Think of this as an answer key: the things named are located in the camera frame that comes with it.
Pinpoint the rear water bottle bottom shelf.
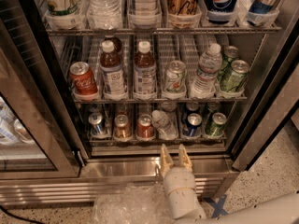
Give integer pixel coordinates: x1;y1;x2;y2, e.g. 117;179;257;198
161;102;177;112

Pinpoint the rear green can bottom shelf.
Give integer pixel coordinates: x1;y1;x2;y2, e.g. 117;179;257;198
202;102;221;121

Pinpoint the blue tape cross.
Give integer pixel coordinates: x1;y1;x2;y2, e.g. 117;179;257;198
205;194;228;218

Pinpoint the glass fridge door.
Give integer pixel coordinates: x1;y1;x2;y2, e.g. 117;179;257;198
0;23;79;182

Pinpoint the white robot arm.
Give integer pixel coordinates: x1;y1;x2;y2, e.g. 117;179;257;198
160;144;299;224

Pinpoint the pepsi can shelf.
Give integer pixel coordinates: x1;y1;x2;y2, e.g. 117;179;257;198
182;113;202;137
182;103;200;119

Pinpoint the orange brown can bottom shelf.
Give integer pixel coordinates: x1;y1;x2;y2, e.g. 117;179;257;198
114;115;132;138

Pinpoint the red coca-cola can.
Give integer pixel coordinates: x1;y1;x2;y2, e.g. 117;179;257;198
69;62;98;95

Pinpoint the front left iced tea bottle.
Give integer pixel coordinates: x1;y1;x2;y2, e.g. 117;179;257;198
100;40;126;95

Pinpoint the iced tea bottle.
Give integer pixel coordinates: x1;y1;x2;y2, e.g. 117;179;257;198
105;35;122;55
100;40;126;95
133;41;156;95

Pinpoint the rear iced tea bottle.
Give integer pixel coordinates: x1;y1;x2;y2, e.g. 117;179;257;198
105;35;122;55

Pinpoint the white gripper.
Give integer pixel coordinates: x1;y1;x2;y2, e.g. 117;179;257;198
160;144;206;220

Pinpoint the white 7up can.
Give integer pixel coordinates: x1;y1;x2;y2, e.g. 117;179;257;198
164;61;186;93

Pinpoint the black cable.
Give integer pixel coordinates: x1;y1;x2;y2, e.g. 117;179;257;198
0;204;45;224

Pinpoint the front green can middle shelf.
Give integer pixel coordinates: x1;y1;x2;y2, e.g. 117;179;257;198
220;60;250;92

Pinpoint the blue silver can bottom shelf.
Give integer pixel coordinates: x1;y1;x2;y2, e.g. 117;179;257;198
88;112;107;135

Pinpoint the rear green can middle shelf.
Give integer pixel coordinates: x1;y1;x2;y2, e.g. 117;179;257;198
217;46;239;80

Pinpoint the red can bottom shelf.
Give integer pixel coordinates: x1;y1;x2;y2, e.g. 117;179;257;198
137;114;154;138

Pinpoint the stainless steel fridge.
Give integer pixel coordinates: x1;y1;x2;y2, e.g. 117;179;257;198
0;0;299;206

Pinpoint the front green can bottom shelf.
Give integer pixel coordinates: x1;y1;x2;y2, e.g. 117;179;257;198
205;112;227;137

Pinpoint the clear plastic wrap bundle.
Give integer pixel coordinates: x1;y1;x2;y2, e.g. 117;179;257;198
89;184;174;224

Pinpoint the middle iced tea bottle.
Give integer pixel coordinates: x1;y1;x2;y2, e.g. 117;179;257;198
133;41;156;95

